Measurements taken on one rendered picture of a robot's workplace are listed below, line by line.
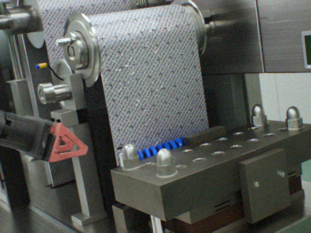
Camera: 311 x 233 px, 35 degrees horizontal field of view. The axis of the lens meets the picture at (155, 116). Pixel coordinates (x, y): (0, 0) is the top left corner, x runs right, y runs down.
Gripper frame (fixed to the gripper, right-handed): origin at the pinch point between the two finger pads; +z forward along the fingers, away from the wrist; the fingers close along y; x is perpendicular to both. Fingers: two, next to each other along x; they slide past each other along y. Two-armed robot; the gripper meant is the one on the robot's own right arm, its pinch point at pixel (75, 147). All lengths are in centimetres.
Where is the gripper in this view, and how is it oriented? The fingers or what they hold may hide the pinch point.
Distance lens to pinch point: 90.2
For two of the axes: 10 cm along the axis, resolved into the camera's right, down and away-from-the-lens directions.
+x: 2.7, -9.6, 0.8
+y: 5.5, 0.9, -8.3
